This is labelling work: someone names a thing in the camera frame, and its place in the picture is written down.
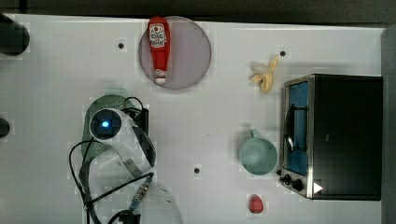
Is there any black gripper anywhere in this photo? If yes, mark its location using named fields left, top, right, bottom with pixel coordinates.
left=124, top=107, right=149, bottom=134

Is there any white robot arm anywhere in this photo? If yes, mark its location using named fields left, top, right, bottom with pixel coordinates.
left=79, top=108, right=183, bottom=224

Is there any grey round plate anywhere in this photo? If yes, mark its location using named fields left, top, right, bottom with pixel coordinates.
left=138, top=16, right=211, bottom=90

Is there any red ketchup bottle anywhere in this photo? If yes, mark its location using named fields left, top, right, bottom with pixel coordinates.
left=148, top=17, right=171, bottom=85

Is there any light green mug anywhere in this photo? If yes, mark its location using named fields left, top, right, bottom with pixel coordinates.
left=239, top=129, right=277, bottom=175

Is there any peeled banana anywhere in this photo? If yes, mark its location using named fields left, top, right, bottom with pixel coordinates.
left=249, top=55, right=278, bottom=93

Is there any black round object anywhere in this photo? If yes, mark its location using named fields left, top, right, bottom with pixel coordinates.
left=0, top=119, right=10, bottom=138

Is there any red strawberry toy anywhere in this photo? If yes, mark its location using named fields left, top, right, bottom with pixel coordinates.
left=248, top=194, right=264, bottom=214

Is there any black cylindrical cup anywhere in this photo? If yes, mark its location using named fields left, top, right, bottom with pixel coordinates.
left=0, top=14, right=30, bottom=56

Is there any black toaster oven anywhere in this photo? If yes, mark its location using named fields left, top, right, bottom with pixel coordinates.
left=276, top=74, right=383, bottom=201

